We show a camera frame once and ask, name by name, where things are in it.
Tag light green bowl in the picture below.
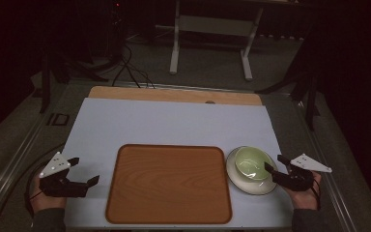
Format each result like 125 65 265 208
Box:
234 146 274 182

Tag white table mat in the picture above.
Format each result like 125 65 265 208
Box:
62 97 295 230

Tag white saucer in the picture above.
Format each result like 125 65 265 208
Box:
225 146 279 196

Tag black metal stand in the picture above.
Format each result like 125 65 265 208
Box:
256 72 322 131

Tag black floor cables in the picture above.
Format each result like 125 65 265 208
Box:
111 43 157 90

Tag person's right hand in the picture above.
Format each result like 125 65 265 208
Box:
284 170 323 212

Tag person's left hand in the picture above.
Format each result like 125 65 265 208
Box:
29 175 68 215

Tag white metal stand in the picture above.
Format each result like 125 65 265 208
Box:
169 0 266 82

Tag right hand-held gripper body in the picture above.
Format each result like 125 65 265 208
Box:
278 153 333 192

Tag black floor socket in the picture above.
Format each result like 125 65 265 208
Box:
45 112 71 128

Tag brown wooden tray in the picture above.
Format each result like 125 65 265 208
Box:
104 143 234 226

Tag black equipment tower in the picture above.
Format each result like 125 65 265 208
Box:
108 0 126 63

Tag metal floor rail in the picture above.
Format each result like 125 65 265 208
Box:
0 108 51 224
294 99 359 232

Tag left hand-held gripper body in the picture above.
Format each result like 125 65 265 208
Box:
38 151 90 198

